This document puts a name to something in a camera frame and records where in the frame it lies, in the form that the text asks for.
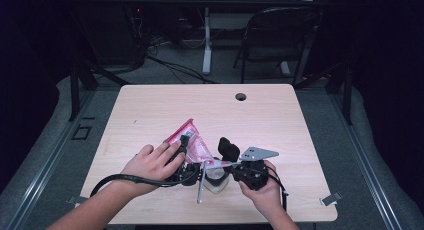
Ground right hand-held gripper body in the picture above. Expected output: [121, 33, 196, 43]
[233, 146, 280, 192]

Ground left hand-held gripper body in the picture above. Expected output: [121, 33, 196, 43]
[166, 159, 207, 204]

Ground red and white seasoning packet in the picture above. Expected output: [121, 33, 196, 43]
[165, 118, 234, 169]

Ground glass jar with black lid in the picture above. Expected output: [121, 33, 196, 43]
[203, 136, 241, 194]

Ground person's right hand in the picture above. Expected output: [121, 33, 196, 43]
[239, 161, 284, 218]

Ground person's left hand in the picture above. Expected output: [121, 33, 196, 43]
[120, 141, 186, 195]

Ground grey metal table clip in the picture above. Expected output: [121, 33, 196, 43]
[319, 191, 343, 207]
[66, 195, 88, 206]

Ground white desk leg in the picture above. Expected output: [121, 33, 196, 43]
[202, 7, 213, 75]

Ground white desk foot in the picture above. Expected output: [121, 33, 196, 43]
[279, 60, 291, 77]

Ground dark computer tower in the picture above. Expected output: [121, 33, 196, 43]
[121, 6, 148, 66]

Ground black folding chair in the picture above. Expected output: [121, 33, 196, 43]
[233, 6, 321, 86]

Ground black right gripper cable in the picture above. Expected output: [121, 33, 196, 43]
[266, 166, 289, 213]

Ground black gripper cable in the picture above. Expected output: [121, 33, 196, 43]
[89, 171, 198, 198]
[266, 166, 289, 213]

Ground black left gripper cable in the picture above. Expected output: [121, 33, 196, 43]
[89, 171, 198, 198]

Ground bundle of floor cables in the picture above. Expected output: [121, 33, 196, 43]
[146, 36, 218, 84]

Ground grey metal floor rail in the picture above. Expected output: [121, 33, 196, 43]
[329, 93, 403, 230]
[6, 89, 93, 230]

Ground black metal frame stand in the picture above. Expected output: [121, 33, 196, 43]
[68, 61, 131, 122]
[293, 63, 354, 126]

